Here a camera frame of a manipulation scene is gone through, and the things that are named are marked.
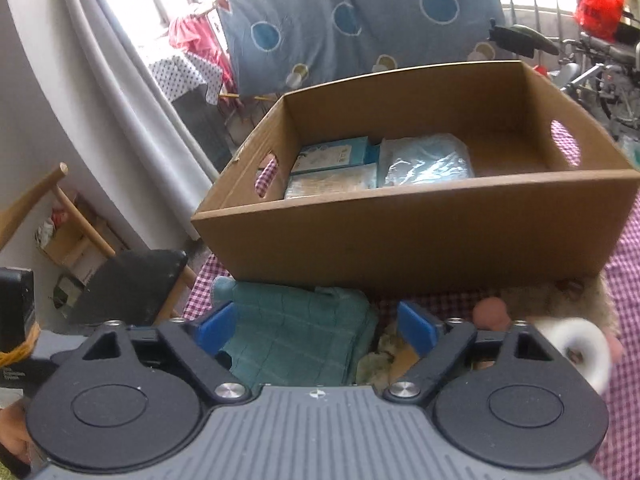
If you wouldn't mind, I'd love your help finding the gold tissue pack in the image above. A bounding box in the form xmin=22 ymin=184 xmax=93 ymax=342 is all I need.
xmin=356 ymin=321 xmax=419 ymax=392

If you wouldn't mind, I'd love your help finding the teal towel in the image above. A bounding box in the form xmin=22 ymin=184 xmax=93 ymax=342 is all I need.
xmin=212 ymin=276 xmax=378 ymax=390

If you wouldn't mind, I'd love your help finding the pink white plush toy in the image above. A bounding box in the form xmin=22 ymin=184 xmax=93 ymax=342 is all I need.
xmin=472 ymin=274 xmax=624 ymax=394

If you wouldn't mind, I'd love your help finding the blue face mask pack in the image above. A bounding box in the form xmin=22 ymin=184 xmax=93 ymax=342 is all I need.
xmin=378 ymin=133 xmax=474 ymax=188

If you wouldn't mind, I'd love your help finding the cotton swab plastic pack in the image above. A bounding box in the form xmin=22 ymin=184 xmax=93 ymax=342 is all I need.
xmin=284 ymin=164 xmax=378 ymax=200

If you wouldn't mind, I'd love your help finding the blue rectangular carton box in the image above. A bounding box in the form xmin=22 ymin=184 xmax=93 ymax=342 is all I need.
xmin=290 ymin=136 xmax=380 ymax=176

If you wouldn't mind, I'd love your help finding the black seat wooden chair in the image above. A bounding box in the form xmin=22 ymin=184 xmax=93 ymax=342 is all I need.
xmin=1 ymin=162 xmax=196 ymax=326

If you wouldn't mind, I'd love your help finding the brown cardboard box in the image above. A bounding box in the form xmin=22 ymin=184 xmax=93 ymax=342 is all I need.
xmin=192 ymin=61 xmax=639 ymax=298

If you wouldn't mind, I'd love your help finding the white curtain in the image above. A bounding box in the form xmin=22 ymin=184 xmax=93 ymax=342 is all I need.
xmin=65 ymin=0 xmax=218 ymax=240

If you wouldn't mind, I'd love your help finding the purple checkered tablecloth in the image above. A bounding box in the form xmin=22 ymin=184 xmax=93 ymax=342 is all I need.
xmin=183 ymin=122 xmax=639 ymax=479

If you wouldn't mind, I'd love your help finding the polka dot cloth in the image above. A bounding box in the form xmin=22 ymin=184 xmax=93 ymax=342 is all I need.
xmin=148 ymin=51 xmax=224 ymax=106

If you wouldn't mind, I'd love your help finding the wheelchair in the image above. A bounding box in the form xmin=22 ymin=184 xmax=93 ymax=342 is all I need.
xmin=549 ymin=32 xmax=639 ymax=143

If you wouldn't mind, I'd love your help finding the blue patterned hanging blanket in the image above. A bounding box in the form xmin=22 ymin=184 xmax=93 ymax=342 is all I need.
xmin=218 ymin=0 xmax=509 ymax=96

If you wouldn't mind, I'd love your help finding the red plastic bag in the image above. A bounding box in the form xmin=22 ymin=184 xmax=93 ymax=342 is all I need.
xmin=574 ymin=0 xmax=625 ymax=41

